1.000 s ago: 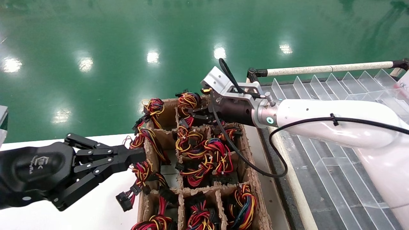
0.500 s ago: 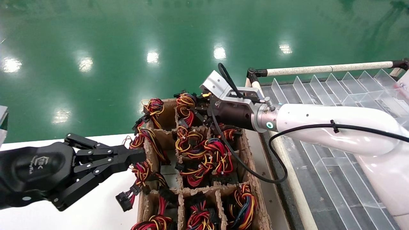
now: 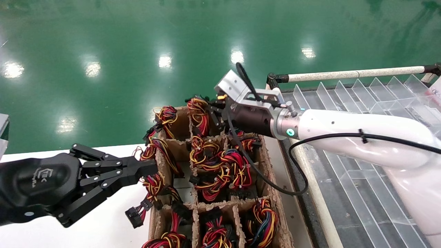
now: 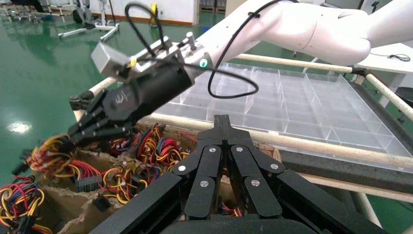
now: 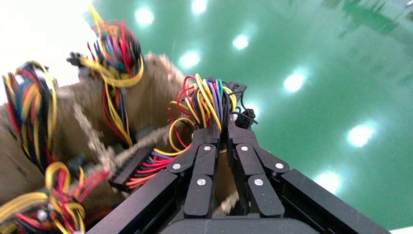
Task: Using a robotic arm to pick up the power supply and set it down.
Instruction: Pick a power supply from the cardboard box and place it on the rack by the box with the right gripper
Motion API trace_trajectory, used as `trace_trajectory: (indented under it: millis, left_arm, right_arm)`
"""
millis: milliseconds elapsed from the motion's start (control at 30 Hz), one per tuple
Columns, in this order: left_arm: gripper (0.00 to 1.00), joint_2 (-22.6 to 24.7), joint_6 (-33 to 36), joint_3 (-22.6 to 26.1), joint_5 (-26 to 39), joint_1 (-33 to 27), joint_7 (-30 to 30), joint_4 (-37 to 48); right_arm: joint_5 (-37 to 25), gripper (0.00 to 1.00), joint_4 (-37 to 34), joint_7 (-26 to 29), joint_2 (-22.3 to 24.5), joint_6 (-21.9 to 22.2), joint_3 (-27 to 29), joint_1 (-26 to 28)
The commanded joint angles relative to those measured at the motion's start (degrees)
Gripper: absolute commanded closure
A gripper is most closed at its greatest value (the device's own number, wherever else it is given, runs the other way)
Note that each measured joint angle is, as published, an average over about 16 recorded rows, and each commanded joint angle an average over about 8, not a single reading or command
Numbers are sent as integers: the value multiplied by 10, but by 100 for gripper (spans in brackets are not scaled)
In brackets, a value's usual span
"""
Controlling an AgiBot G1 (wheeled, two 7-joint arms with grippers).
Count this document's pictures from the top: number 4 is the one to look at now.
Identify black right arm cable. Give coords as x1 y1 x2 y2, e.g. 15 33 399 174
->
124 0 291 100

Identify white office desk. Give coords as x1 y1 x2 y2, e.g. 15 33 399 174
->
356 42 413 109

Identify clear acrylic divider tray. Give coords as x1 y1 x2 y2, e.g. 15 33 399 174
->
154 63 413 174

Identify grey power supply coloured wires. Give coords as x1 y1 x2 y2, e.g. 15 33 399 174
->
137 123 164 162
11 133 104 194
108 132 139 158
154 138 191 171
221 201 243 217
93 160 162 212
0 175 54 234

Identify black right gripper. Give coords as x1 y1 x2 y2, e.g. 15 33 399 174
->
67 61 195 146

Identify black mouse cable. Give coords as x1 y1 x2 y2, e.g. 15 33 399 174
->
370 52 411 62

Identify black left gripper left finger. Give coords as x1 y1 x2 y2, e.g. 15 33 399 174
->
90 115 228 234

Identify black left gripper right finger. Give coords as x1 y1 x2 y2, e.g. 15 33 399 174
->
226 115 388 234

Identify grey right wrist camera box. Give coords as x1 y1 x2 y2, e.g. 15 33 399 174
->
91 31 195 83

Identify white metal stand frame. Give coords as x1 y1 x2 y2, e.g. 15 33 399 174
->
58 0 120 41

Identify black stool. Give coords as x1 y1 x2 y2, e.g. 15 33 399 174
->
395 87 413 125

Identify black pipe joint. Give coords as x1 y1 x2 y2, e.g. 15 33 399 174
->
351 66 369 78
68 90 95 111

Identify cardboard box with dividers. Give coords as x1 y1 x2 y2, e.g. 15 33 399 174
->
32 121 282 234

